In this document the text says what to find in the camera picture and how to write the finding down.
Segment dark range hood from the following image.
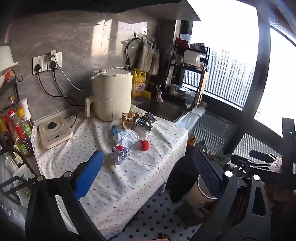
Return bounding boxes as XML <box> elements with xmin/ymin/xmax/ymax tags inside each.
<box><xmin>21</xmin><ymin>0</ymin><xmax>201</xmax><ymax>22</ymax></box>

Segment small white bottle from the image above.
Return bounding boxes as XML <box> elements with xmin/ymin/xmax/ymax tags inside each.
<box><xmin>4</xmin><ymin>155</ymin><xmax>19</xmax><ymax>175</ymax></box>

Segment silver foil snack wrapper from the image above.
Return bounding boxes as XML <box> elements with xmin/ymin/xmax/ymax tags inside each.
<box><xmin>134</xmin><ymin>113</ymin><xmax>157</xmax><ymax>133</ymax></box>

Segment brown paper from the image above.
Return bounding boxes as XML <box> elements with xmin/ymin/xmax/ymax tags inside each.
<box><xmin>122</xmin><ymin>111</ymin><xmax>140</xmax><ymax>129</ymax></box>

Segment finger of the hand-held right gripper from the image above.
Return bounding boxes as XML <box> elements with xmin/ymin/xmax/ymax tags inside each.
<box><xmin>249</xmin><ymin>150</ymin><xmax>282</xmax><ymax>163</ymax></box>
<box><xmin>231</xmin><ymin>155</ymin><xmax>283</xmax><ymax>173</ymax></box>

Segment cream air fryer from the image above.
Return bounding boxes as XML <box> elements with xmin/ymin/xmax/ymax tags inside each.
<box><xmin>84</xmin><ymin>67</ymin><xmax>133</xmax><ymax>121</ymax></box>

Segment white trash bin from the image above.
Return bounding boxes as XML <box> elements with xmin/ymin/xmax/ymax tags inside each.
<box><xmin>186</xmin><ymin>174</ymin><xmax>220</xmax><ymax>209</ymax></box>

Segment dark bowl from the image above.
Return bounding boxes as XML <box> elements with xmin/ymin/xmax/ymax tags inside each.
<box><xmin>191</xmin><ymin>43</ymin><xmax>207</xmax><ymax>52</ymax></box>

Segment wooden cutting board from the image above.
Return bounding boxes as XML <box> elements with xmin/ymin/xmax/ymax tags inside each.
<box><xmin>195</xmin><ymin>66</ymin><xmax>208</xmax><ymax>108</ymax></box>

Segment white lidded container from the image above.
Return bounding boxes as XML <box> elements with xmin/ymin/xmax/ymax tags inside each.
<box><xmin>183</xmin><ymin>50</ymin><xmax>201</xmax><ymax>66</ymax></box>

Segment white induction cooker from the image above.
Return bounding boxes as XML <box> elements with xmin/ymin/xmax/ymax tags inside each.
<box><xmin>38</xmin><ymin>116</ymin><xmax>74</xmax><ymax>149</ymax></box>

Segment black power cable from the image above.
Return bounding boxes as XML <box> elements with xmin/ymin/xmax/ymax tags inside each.
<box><xmin>37</xmin><ymin>70</ymin><xmax>78</xmax><ymax>107</ymax></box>
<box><xmin>54</xmin><ymin>67</ymin><xmax>79</xmax><ymax>129</ymax></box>

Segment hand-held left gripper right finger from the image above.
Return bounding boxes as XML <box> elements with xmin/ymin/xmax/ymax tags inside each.
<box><xmin>193</xmin><ymin>149</ymin><xmax>272</xmax><ymax>241</ymax></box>

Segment white window blind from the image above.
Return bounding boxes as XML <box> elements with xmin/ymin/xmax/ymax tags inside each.
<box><xmin>233</xmin><ymin>133</ymin><xmax>281</xmax><ymax>160</ymax></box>
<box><xmin>193</xmin><ymin>111</ymin><xmax>238</xmax><ymax>151</ymax></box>

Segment white power cable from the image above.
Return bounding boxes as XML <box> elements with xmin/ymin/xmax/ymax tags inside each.
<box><xmin>56</xmin><ymin>60</ymin><xmax>94</xmax><ymax>91</ymax></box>

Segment red blue wrapper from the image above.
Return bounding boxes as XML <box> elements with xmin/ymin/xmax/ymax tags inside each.
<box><xmin>112</xmin><ymin>145</ymin><xmax>132</xmax><ymax>165</ymax></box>

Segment white plastic bag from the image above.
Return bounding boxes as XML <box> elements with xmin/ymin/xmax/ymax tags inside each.
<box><xmin>113</xmin><ymin>128</ymin><xmax>142</xmax><ymax>149</ymax></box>

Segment black window frame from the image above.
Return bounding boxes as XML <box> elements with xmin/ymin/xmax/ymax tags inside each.
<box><xmin>228</xmin><ymin>5</ymin><xmax>296</xmax><ymax>153</ymax></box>

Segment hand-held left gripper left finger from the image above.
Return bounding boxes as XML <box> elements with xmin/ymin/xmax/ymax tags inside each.
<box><xmin>25</xmin><ymin>150</ymin><xmax>107</xmax><ymax>241</ymax></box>

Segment white bowl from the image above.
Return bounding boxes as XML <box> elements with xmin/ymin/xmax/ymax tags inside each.
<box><xmin>0</xmin><ymin>45</ymin><xmax>18</xmax><ymax>72</ymax></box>

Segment black hanging cable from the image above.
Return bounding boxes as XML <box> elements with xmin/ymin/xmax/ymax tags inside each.
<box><xmin>125</xmin><ymin>37</ymin><xmax>144</xmax><ymax>71</ymax></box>

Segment floral printed tablecloth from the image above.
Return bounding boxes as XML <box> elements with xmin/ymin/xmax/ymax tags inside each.
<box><xmin>31</xmin><ymin>105</ymin><xmax>189</xmax><ymax>240</ymax></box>

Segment white tray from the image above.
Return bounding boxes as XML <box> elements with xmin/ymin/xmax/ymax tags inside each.
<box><xmin>13</xmin><ymin>164</ymin><xmax>36</xmax><ymax>208</ymax></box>

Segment white wall socket panel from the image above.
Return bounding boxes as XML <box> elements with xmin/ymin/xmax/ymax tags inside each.
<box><xmin>32</xmin><ymin>51</ymin><xmax>63</xmax><ymax>75</ymax></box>

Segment steel pot with lid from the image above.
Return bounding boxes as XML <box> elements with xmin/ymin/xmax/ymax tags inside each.
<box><xmin>167</xmin><ymin>84</ymin><xmax>190</xmax><ymax>100</ymax></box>

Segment black dish rack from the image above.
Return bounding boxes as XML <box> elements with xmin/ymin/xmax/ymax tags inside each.
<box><xmin>165</xmin><ymin>45</ymin><xmax>211</xmax><ymax>109</ymax></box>

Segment white capped bottle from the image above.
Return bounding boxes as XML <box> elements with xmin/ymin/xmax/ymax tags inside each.
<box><xmin>18</xmin><ymin>98</ymin><xmax>34</xmax><ymax>127</ymax></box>

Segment small pink figurine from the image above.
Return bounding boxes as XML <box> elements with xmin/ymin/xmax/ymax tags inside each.
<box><xmin>155</xmin><ymin>85</ymin><xmax>164</xmax><ymax>102</ymax></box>

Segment black wire rack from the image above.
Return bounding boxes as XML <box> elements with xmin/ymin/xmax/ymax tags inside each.
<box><xmin>0</xmin><ymin>148</ymin><xmax>43</xmax><ymax>207</ymax></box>

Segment black hook rack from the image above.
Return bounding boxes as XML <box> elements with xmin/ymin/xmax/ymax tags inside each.
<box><xmin>0</xmin><ymin>70</ymin><xmax>23</xmax><ymax>99</ymax></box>

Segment red capped sauce bottle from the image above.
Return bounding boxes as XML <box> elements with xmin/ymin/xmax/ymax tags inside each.
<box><xmin>8</xmin><ymin>110</ymin><xmax>34</xmax><ymax>158</ymax></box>

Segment hanging plastic bags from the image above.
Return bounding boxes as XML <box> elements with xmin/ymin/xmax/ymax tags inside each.
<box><xmin>139</xmin><ymin>39</ymin><xmax>160</xmax><ymax>76</ymax></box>

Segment white rag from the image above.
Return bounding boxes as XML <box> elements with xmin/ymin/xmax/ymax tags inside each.
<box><xmin>190</xmin><ymin>107</ymin><xmax>206</xmax><ymax>117</ymax></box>

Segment small red carton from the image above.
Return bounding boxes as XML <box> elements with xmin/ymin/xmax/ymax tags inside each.
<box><xmin>139</xmin><ymin>138</ymin><xmax>151</xmax><ymax>151</ymax></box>

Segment yellow detergent bottle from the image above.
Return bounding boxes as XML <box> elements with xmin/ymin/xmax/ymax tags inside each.
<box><xmin>131</xmin><ymin>68</ymin><xmax>151</xmax><ymax>99</ymax></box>

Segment steel sink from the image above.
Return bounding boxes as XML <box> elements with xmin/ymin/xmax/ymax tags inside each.
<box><xmin>135</xmin><ymin>99</ymin><xmax>190</xmax><ymax>122</ymax></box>

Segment yellow capped oil bottle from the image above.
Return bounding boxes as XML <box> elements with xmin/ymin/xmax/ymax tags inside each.
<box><xmin>17</xmin><ymin>107</ymin><xmax>34</xmax><ymax>138</ymax></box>

